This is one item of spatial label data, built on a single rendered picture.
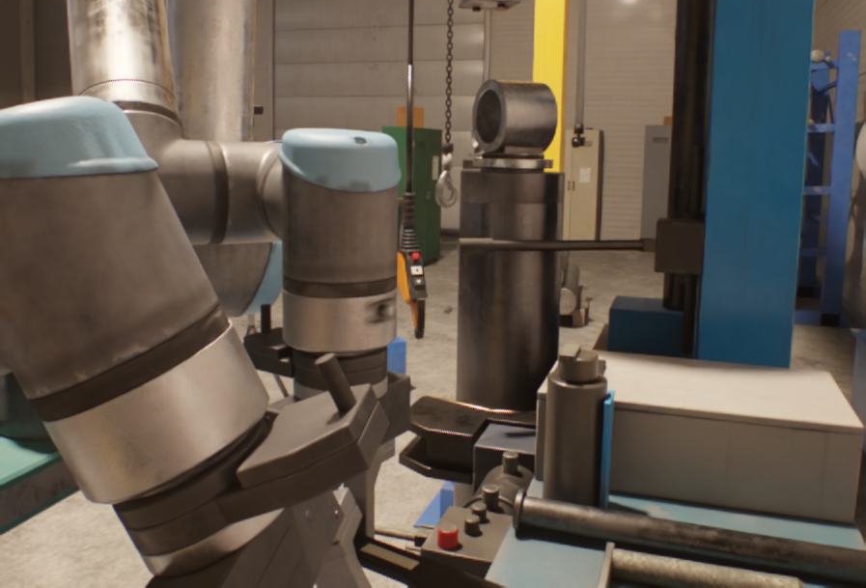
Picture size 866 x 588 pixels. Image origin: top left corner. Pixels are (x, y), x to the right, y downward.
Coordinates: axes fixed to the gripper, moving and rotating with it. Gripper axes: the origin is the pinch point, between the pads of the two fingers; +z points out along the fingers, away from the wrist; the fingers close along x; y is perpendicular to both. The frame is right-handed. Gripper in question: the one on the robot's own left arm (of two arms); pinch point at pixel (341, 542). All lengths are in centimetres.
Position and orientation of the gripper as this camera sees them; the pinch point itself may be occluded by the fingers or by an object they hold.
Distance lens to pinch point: 66.2
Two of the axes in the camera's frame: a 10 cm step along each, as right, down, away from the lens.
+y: 8.5, 0.8, -5.2
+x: 5.3, -0.8, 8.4
